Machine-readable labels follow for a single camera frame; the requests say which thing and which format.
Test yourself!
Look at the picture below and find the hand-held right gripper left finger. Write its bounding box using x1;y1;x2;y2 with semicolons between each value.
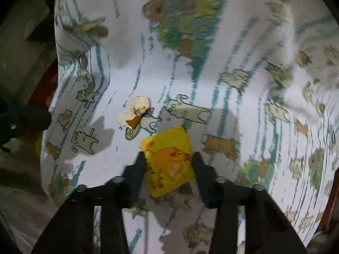
30;151;149;254

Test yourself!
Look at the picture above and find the broken eggshell piece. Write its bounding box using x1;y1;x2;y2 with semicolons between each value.
118;96;151;130

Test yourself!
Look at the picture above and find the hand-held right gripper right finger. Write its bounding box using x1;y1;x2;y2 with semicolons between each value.
192;151;309;254

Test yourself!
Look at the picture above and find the yellow snack packet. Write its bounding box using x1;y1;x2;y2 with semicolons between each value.
140;126;195;198

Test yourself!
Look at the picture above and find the animal print white cloth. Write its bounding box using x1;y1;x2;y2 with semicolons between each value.
40;0;339;254

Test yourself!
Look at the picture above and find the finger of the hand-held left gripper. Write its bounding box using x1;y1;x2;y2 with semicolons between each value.
0;103;53;145

